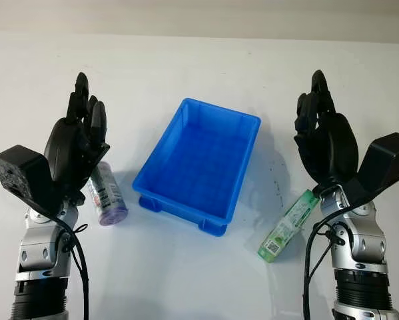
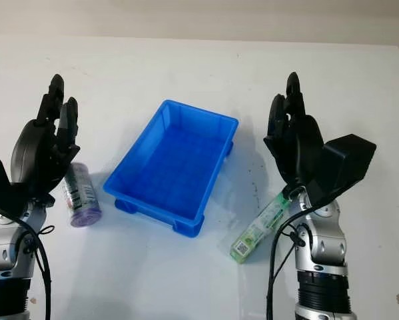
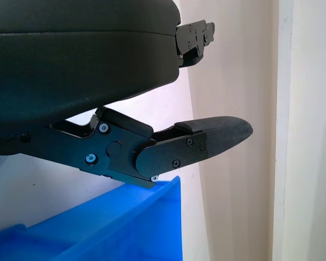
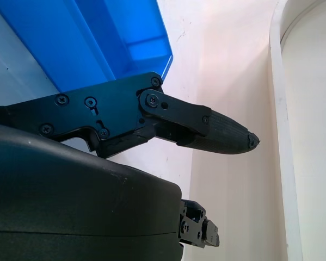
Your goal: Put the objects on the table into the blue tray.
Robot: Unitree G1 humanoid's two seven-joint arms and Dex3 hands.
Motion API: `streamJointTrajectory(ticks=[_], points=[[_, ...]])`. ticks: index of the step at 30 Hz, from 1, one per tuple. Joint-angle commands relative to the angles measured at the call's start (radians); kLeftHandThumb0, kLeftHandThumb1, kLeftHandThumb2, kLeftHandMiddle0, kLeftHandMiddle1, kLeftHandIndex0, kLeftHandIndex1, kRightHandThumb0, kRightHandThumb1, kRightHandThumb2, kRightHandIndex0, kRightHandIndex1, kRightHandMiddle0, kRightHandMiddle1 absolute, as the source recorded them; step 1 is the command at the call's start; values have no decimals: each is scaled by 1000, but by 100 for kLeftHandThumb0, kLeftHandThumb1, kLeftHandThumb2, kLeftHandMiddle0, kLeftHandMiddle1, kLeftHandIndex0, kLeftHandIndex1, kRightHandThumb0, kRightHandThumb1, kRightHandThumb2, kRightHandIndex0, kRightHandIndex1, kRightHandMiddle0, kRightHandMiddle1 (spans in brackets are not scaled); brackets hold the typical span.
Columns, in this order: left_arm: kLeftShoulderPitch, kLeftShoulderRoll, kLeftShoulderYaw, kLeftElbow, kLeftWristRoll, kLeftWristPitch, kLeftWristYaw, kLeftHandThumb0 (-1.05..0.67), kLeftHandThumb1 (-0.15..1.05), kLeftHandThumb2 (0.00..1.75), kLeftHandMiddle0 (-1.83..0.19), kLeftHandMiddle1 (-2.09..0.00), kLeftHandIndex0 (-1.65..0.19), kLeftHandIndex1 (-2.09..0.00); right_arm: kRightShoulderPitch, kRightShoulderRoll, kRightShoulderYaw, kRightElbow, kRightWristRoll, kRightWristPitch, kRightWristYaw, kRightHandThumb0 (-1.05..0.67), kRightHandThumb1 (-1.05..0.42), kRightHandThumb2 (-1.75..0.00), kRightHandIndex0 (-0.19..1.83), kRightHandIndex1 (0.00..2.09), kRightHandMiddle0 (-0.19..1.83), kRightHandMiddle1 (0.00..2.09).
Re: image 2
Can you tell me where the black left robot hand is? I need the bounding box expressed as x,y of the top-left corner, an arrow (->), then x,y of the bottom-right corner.
11,73 -> 81,201

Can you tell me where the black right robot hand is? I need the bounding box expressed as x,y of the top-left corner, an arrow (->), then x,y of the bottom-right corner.
263,71 -> 325,197

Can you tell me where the purple cylindrical canister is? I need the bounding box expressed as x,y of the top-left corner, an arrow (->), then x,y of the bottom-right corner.
61,162 -> 103,229

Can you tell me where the green rectangular carton box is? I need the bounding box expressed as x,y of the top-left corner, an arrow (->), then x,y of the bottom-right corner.
230,191 -> 292,265

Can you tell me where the blue plastic tray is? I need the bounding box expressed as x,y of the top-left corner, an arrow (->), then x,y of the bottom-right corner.
103,99 -> 239,238

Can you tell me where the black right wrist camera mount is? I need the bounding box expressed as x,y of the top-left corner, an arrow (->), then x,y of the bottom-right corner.
306,133 -> 377,206

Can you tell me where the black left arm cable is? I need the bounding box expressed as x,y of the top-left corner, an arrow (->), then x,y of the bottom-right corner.
4,213 -> 56,320

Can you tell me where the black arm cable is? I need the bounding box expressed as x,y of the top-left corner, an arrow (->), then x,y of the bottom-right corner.
4,213 -> 56,320
264,199 -> 323,320

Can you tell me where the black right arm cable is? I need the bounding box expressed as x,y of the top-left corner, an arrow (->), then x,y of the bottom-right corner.
264,199 -> 323,320

